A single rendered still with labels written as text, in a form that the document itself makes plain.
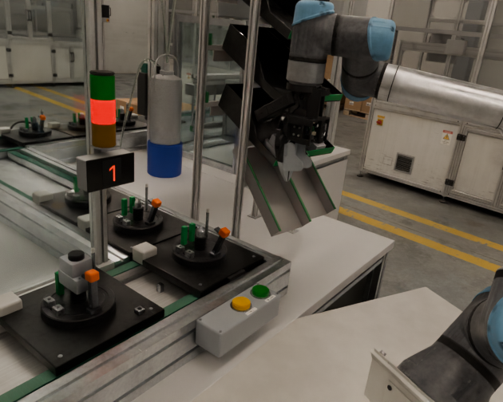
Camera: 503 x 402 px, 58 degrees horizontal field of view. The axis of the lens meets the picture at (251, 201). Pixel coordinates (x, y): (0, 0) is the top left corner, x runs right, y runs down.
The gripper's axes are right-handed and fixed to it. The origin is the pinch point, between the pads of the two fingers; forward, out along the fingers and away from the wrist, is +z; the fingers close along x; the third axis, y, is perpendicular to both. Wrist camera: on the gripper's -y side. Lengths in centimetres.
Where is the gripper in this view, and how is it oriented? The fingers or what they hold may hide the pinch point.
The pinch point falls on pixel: (284, 175)
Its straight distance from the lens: 100.3
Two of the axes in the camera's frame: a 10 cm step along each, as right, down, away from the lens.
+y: 7.8, 2.9, -5.5
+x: 6.1, -2.3, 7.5
